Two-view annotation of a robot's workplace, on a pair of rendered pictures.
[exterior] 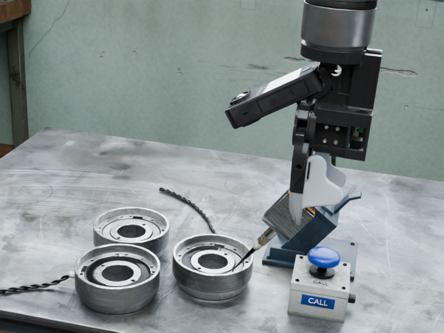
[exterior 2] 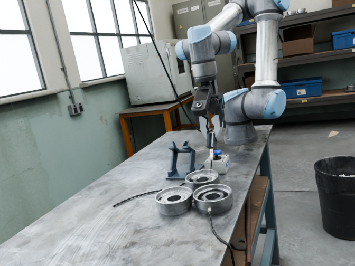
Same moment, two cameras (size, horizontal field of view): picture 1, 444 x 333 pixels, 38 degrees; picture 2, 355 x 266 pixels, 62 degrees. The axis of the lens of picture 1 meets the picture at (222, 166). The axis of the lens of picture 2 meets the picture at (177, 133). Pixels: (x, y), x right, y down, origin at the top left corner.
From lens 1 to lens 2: 101 cm
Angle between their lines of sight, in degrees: 71
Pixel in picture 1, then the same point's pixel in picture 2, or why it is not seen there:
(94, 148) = (34, 237)
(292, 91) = (209, 93)
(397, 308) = not seen: hidden behind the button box
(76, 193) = (104, 233)
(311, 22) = (210, 67)
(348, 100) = (215, 91)
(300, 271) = (216, 161)
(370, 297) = not seen: hidden behind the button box
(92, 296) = (230, 200)
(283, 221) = (215, 143)
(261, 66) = not seen: outside the picture
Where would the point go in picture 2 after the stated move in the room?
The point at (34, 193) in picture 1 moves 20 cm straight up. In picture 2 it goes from (96, 249) to (75, 170)
